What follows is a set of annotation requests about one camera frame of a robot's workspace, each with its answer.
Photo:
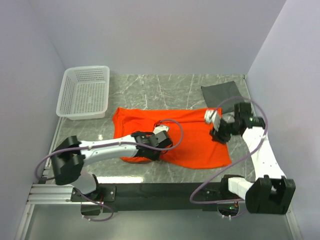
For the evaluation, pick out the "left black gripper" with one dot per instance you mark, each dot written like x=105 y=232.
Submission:
x=156 y=157

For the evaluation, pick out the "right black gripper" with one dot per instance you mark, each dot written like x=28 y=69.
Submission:
x=218 y=136

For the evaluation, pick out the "orange t shirt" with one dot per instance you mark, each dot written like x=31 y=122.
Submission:
x=187 y=129

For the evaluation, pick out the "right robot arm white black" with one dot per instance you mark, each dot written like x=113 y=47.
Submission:
x=272 y=191

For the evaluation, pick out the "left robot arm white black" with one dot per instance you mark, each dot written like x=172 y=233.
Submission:
x=72 y=155

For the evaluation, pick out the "folded dark grey t shirt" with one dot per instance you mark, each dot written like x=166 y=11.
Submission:
x=215 y=94

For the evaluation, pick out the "black base crossbar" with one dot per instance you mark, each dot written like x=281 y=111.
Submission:
x=156 y=196

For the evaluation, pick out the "white perforated plastic basket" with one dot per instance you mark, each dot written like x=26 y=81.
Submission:
x=84 y=93

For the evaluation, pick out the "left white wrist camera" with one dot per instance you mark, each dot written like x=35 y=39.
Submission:
x=160 y=128

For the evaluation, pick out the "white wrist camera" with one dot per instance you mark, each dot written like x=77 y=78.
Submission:
x=160 y=128
x=212 y=117

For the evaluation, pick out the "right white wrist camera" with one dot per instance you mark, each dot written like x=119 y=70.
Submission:
x=212 y=117

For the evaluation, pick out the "aluminium rail frame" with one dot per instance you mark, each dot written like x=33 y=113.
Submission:
x=49 y=213

